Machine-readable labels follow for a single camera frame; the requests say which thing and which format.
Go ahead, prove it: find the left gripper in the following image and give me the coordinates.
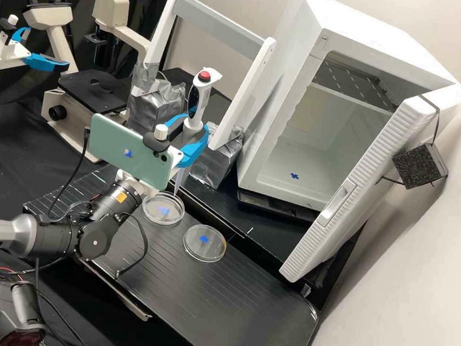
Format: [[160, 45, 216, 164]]
[[0, 24, 74, 77]]

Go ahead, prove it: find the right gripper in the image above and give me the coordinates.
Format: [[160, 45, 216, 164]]
[[114, 107, 212, 200]]

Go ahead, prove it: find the pipette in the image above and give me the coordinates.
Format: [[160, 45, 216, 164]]
[[171, 65, 221, 200]]

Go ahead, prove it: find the white pipette stand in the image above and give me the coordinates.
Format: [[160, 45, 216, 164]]
[[120, 0, 281, 194]]

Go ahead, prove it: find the cream microscope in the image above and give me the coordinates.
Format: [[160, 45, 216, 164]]
[[6, 0, 158, 169]]

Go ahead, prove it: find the black platform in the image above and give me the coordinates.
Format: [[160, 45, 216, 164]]
[[9, 161, 332, 346], [138, 65, 346, 301]]

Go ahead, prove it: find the petri dish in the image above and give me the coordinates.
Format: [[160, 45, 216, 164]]
[[140, 188, 188, 229]]

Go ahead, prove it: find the petri dish lid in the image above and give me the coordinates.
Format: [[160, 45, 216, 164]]
[[181, 222, 230, 265]]

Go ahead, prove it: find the white incubator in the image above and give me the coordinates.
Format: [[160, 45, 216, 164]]
[[231, 0, 461, 228]]

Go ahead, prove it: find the incubator door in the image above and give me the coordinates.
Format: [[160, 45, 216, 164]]
[[276, 80, 458, 298]]

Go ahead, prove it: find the right wrist camera phone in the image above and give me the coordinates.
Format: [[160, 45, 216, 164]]
[[84, 111, 180, 191]]

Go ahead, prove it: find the black cable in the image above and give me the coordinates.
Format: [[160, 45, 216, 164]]
[[45, 122, 94, 226], [116, 211, 153, 279]]

